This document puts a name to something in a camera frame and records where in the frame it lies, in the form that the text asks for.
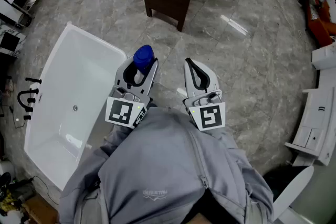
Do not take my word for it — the person's right forearm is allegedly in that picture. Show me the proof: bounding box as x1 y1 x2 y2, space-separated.
207 127 239 152

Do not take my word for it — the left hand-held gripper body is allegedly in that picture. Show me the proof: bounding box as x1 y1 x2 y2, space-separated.
105 83 152 129

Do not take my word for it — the white bathtub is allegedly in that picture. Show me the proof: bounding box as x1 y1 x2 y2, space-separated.
23 21 129 191

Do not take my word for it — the black floor cable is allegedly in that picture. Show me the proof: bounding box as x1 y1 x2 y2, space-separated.
9 106 27 130
31 175 60 206

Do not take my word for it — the person's grey jacket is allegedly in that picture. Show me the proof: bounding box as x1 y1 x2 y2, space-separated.
59 107 275 224

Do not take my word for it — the black bathtub faucet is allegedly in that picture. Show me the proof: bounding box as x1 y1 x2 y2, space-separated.
17 77 43 121

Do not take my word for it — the person's left forearm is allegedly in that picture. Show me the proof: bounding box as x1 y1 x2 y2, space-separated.
100 123 133 158

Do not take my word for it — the blue round object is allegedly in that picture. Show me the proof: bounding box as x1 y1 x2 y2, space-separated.
133 45 156 76

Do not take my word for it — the white toilet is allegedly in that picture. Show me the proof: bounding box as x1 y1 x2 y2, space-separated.
272 165 315 224

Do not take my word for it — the orange sofa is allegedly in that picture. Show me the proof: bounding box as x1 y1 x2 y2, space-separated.
306 0 336 47

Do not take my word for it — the white box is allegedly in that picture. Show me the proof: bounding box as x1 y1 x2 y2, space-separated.
311 43 336 71

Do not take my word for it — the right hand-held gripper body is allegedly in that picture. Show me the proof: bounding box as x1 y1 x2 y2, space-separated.
182 89 227 132

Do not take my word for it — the marble-pattern white cabinet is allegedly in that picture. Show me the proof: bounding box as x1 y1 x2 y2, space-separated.
0 24 27 57

